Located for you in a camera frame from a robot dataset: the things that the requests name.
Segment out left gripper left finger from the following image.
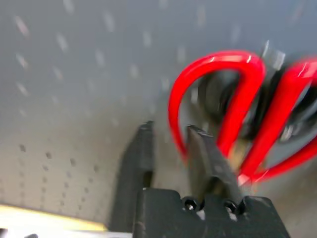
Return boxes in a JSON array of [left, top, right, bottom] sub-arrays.
[[111, 120, 157, 233]]

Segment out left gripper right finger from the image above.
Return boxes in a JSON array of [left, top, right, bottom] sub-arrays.
[[186, 124, 249, 214]]

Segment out red handled scissors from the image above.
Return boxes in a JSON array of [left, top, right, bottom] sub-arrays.
[[168, 51, 317, 184]]

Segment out grey metal pegboard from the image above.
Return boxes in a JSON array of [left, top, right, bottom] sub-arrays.
[[0, 0, 317, 224]]

